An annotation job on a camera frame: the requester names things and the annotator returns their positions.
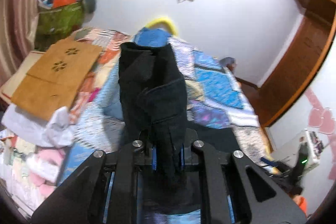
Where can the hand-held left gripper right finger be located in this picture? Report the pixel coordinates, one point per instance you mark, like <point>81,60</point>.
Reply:
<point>181,161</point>

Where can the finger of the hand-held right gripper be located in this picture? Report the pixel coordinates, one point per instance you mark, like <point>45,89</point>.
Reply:
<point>267,161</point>

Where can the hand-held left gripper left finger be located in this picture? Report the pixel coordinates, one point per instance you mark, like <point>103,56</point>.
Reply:
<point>154,161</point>

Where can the black pants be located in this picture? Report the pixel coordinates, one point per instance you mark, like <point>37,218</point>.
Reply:
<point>152,95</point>

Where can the orange cloth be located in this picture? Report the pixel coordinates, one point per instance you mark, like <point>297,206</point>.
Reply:
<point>301,204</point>

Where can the white device with green light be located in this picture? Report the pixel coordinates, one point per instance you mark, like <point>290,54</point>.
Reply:
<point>315,145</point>

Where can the white cabinet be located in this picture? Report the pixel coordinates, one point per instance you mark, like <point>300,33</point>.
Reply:
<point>294,119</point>

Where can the pink heart stickers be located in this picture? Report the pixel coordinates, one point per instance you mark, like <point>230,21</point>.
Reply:
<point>323,116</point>

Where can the patchwork blanket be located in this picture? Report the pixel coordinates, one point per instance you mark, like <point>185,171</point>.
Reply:
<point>215,82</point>

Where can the wooden door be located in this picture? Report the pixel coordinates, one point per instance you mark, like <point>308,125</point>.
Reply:
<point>296,69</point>

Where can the grey backpack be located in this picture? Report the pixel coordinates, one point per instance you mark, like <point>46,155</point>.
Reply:
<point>228,64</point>

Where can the pink clothes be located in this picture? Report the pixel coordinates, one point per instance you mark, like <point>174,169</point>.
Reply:
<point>44,171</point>

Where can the orange patterned bedsheet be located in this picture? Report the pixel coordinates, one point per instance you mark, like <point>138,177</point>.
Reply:
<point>105,56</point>

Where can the white crumpled cloth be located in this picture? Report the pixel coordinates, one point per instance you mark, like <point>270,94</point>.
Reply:
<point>39,127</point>

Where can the blue folded cloth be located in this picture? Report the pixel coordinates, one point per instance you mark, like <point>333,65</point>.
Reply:
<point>153,37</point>

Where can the wooden lap desk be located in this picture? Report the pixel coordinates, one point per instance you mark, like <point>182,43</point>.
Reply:
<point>57,77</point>

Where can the yellow foam noodle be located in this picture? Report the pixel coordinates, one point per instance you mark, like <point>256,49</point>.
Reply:
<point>164,23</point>

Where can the green storage bag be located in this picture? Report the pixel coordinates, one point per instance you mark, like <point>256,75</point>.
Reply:
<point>60,22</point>

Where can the orange box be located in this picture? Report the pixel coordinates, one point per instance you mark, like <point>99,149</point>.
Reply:
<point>65,1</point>

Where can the striped curtain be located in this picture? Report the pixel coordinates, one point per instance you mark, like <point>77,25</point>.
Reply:
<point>18,3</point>

